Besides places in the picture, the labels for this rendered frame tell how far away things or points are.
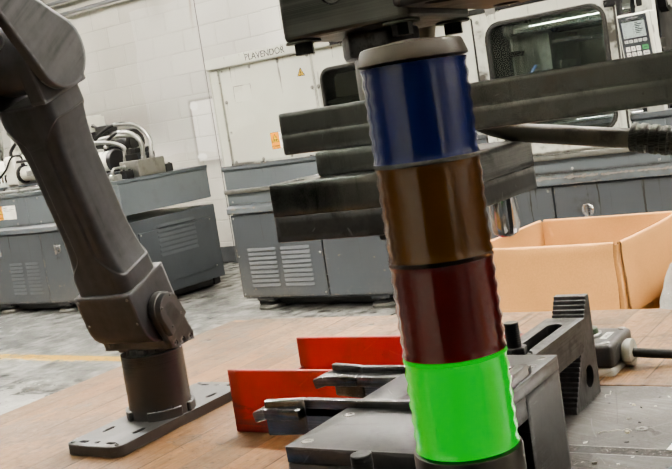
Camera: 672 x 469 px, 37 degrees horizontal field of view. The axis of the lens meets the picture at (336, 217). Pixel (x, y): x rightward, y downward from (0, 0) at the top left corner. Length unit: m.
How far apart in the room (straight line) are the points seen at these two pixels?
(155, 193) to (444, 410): 7.41
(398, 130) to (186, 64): 9.28
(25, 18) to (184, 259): 7.04
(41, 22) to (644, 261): 2.37
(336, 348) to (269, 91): 5.49
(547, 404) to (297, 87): 5.67
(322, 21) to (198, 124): 8.96
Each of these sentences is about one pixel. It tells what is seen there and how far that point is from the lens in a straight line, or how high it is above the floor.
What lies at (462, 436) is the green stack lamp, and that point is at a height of 1.06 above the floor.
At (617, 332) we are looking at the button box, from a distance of 1.02.
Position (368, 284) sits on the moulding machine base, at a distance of 6.20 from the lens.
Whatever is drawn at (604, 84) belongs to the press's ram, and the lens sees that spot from 0.55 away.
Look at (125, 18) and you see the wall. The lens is 10.16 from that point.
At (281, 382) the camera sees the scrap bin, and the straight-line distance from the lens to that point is 0.92.
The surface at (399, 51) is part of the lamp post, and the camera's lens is 0.34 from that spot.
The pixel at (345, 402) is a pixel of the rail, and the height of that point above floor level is 0.99.
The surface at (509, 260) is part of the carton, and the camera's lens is 3.04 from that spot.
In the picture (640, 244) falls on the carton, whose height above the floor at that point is 0.69.
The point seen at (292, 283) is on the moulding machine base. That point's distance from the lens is 6.54.
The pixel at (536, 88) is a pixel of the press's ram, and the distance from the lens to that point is 0.57.
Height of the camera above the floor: 1.17
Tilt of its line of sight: 5 degrees down
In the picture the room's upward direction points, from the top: 9 degrees counter-clockwise
